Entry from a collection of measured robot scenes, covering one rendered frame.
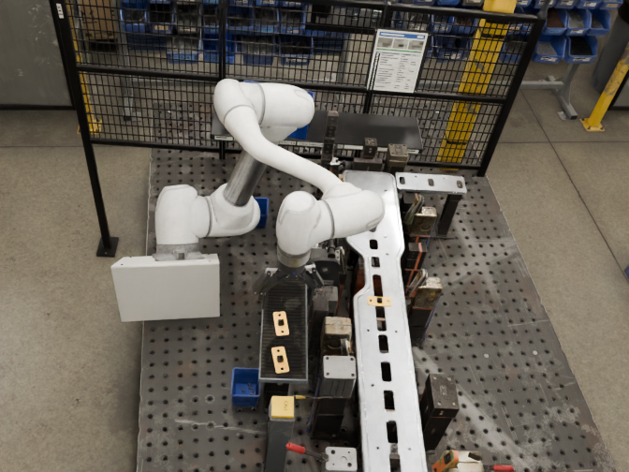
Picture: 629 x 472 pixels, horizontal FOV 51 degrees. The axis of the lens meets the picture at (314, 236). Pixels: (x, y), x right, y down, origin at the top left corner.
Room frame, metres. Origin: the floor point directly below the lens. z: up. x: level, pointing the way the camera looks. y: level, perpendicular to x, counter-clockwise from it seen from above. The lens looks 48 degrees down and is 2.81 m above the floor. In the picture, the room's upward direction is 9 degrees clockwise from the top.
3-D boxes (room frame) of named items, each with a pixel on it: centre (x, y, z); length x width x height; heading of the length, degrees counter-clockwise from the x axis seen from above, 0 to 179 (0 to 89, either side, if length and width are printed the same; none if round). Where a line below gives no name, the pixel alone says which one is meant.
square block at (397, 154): (2.15, -0.29, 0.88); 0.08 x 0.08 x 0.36; 7
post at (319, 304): (1.28, -0.05, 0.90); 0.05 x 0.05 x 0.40; 7
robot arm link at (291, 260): (1.14, 0.05, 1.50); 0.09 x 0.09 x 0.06
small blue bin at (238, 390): (1.14, 0.16, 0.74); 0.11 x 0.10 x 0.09; 7
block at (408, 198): (1.96, -0.37, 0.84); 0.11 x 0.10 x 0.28; 97
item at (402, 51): (2.43, -0.23, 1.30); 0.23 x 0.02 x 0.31; 97
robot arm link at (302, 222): (1.15, 0.04, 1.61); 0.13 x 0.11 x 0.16; 118
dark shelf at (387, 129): (2.27, 0.06, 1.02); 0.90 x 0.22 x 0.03; 97
